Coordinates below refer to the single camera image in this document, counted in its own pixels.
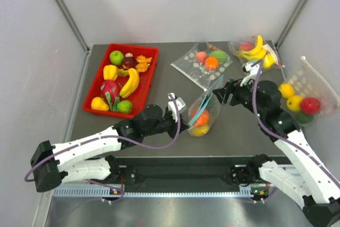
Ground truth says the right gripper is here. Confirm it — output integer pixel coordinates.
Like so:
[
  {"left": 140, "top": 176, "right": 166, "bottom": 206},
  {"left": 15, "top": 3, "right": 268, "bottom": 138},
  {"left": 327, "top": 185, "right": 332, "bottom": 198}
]
[{"left": 213, "top": 75, "right": 265, "bottom": 117}]

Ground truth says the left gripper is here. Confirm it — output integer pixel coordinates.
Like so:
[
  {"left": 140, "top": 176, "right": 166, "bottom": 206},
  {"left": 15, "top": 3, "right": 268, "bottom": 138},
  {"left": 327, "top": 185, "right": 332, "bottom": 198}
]
[{"left": 143, "top": 109, "right": 189, "bottom": 139}]

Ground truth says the blue zip top bag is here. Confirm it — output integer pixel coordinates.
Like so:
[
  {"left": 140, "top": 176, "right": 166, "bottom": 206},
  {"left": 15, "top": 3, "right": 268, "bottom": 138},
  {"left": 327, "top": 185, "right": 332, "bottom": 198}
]
[{"left": 188, "top": 75, "right": 224, "bottom": 136}]

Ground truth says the yellow lemon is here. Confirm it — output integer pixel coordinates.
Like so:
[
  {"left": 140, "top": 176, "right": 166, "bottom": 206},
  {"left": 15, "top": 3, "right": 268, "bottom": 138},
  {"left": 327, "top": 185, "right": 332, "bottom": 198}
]
[{"left": 191, "top": 124, "right": 210, "bottom": 137}]

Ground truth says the small orange pumpkin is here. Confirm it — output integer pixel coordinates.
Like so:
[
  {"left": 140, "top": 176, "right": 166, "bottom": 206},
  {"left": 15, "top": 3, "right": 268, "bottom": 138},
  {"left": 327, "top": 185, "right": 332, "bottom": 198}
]
[{"left": 193, "top": 110, "right": 210, "bottom": 127}]

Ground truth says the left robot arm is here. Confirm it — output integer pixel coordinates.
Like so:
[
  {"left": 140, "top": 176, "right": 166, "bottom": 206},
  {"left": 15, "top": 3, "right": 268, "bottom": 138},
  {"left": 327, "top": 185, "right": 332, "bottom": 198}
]
[{"left": 28, "top": 104, "right": 189, "bottom": 192}]

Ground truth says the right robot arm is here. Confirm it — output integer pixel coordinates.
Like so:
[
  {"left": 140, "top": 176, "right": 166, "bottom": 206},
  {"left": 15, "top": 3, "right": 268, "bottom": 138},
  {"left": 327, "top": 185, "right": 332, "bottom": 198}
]
[{"left": 212, "top": 80, "right": 339, "bottom": 226}]

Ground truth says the dotted zip bag with fruit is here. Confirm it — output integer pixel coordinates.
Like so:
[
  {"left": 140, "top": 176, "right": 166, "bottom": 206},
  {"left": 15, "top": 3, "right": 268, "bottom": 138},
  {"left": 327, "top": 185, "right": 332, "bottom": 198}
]
[{"left": 171, "top": 41, "right": 233, "bottom": 90}]

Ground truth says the zip bag with bananas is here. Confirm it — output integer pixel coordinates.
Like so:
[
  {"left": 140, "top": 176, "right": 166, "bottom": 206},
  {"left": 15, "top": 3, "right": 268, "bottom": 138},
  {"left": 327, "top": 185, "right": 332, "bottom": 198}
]
[{"left": 228, "top": 35, "right": 285, "bottom": 70}]

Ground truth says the dotted bag with lemons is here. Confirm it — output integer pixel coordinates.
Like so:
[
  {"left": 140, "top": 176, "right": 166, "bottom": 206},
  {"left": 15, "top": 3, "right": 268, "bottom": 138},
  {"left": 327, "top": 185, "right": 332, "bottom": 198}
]
[{"left": 278, "top": 56, "right": 339, "bottom": 126}]

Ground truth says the red plastic bin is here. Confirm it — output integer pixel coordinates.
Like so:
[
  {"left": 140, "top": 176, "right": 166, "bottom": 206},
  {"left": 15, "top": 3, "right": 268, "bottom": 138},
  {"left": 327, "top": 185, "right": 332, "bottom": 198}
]
[{"left": 82, "top": 43, "right": 160, "bottom": 120}]

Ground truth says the yellow banana bunch in bin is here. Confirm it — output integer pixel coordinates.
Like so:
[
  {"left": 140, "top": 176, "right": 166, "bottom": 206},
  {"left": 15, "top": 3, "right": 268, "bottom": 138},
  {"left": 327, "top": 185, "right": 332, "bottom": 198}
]
[{"left": 118, "top": 68, "right": 140, "bottom": 98}]

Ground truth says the pink dragon fruit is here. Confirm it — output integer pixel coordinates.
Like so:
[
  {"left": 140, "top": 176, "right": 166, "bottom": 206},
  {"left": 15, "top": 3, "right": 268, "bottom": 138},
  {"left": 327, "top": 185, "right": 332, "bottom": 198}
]
[{"left": 100, "top": 80, "right": 121, "bottom": 112}]

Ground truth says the yellow pear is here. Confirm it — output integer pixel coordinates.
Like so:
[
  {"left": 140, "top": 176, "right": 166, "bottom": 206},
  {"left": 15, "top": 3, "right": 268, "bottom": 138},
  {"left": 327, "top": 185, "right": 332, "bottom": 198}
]
[{"left": 90, "top": 97, "right": 110, "bottom": 112}]

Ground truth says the dark red mangosteen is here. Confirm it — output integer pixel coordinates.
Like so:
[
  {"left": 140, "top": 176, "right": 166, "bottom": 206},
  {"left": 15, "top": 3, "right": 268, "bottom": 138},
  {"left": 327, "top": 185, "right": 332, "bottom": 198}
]
[{"left": 121, "top": 53, "right": 137, "bottom": 70}]

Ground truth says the yellow bell pepper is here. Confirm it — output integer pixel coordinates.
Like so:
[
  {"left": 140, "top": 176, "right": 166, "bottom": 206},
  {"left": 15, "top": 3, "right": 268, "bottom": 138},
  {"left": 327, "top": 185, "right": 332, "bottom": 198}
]
[{"left": 103, "top": 65, "right": 118, "bottom": 81}]

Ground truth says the green apple in bin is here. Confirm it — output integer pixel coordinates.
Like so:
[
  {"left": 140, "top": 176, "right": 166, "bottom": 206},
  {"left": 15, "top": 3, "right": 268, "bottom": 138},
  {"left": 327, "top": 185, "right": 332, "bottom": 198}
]
[{"left": 109, "top": 51, "right": 124, "bottom": 66}]

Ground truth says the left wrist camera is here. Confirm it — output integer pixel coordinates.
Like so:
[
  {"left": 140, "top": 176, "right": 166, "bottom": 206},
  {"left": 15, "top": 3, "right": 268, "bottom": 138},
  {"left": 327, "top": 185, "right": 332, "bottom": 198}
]
[{"left": 167, "top": 93, "right": 186, "bottom": 122}]

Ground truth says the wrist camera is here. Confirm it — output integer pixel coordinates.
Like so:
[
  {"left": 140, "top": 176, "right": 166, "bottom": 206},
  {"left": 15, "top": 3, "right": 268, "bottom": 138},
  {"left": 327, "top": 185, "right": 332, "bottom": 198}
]
[
  {"left": 240, "top": 60, "right": 263, "bottom": 87},
  {"left": 167, "top": 93, "right": 186, "bottom": 122}
]

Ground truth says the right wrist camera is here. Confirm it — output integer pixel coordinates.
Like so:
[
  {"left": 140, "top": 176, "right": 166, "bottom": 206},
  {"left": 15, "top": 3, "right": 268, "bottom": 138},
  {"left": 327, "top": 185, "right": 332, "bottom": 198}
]
[{"left": 240, "top": 60, "right": 263, "bottom": 87}]

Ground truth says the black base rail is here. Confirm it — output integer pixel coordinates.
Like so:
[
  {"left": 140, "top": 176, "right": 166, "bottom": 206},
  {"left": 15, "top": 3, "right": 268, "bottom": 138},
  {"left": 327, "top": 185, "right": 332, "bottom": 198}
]
[{"left": 76, "top": 156, "right": 266, "bottom": 187}]

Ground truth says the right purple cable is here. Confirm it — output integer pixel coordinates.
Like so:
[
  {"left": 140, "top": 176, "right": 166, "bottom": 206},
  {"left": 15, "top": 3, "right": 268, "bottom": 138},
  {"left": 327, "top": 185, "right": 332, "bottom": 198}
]
[{"left": 249, "top": 61, "right": 340, "bottom": 203}]

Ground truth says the purple cable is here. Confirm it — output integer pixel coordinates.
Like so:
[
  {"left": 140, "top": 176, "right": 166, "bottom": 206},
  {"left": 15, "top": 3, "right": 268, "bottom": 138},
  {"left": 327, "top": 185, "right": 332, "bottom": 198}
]
[
  {"left": 24, "top": 94, "right": 183, "bottom": 204},
  {"left": 249, "top": 61, "right": 340, "bottom": 203}
]

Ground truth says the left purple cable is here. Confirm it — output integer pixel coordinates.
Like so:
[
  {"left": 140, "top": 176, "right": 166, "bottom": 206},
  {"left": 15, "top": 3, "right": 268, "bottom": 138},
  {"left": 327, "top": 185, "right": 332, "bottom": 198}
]
[{"left": 24, "top": 94, "right": 183, "bottom": 204}]

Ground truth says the grey cable duct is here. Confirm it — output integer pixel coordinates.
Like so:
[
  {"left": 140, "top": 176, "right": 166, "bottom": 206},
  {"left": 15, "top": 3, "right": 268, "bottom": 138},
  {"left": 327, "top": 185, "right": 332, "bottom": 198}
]
[{"left": 53, "top": 186, "right": 269, "bottom": 198}]

